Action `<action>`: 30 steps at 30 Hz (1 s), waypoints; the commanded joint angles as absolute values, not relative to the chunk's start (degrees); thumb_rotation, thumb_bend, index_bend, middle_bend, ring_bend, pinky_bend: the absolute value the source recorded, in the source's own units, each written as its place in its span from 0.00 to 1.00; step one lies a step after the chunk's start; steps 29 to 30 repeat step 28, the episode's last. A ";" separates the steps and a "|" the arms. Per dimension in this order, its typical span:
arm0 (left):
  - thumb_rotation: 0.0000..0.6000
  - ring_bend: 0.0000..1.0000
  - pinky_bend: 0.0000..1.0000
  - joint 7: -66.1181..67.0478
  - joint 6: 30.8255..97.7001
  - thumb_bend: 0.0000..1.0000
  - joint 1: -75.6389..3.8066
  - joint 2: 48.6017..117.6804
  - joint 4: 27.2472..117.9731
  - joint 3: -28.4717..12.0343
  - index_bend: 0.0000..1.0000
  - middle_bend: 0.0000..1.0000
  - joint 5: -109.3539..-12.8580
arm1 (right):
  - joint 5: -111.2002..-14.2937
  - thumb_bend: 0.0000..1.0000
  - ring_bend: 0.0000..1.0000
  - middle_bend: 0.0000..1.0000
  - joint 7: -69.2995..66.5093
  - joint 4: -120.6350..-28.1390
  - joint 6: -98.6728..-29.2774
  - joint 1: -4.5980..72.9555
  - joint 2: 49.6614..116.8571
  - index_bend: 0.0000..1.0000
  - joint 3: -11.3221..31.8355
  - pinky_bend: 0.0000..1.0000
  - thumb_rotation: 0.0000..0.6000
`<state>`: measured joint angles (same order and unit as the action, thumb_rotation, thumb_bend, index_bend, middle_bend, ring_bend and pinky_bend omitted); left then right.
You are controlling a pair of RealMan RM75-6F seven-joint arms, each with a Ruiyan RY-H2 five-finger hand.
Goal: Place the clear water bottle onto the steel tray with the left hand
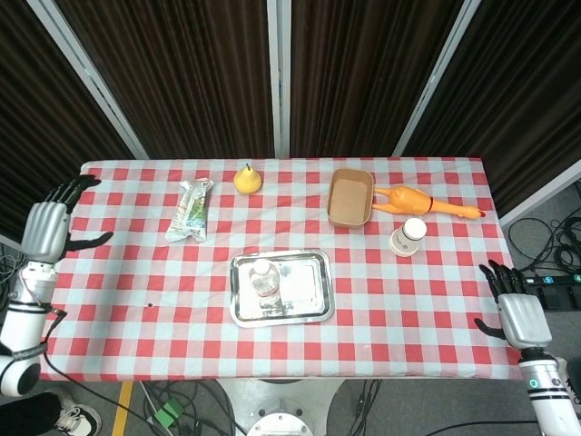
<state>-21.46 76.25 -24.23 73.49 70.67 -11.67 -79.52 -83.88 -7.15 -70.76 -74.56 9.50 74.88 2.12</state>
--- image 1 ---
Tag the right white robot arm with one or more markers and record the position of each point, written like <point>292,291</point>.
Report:
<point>549,399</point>

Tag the silver green snack bag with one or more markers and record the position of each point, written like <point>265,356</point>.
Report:
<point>188,213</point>

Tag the dark fabric partition panel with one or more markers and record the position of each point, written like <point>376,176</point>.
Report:
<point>358,77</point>
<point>36,113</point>
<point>522,91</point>
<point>181,77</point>

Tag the yellow pear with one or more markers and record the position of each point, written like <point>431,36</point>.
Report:
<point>247,181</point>

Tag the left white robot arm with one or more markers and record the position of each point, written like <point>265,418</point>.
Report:
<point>22,327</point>

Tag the black white sneaker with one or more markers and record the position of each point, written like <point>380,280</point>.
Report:
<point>77,415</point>

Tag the orange rubber chicken toy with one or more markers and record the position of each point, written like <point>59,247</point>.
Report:
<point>408,200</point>

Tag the brown paper food box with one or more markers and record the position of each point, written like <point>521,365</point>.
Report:
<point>349,200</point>

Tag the clear plastic water bottle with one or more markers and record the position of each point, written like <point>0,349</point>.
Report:
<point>265,286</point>

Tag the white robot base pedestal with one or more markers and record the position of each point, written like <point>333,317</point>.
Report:
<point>277,409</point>

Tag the rectangular stainless steel tray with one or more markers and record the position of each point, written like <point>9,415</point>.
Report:
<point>308,281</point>

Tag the black trouser leg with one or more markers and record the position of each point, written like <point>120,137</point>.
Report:
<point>27,418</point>

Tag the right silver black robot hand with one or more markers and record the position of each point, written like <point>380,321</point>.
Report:
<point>524,318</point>

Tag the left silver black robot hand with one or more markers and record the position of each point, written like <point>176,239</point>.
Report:
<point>43,229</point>

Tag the green floor box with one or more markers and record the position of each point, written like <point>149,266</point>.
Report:
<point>169,413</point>

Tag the red white checkered tablecloth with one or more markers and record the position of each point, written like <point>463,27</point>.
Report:
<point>363,327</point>

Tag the black power strip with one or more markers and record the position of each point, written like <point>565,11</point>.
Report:
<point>558,280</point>

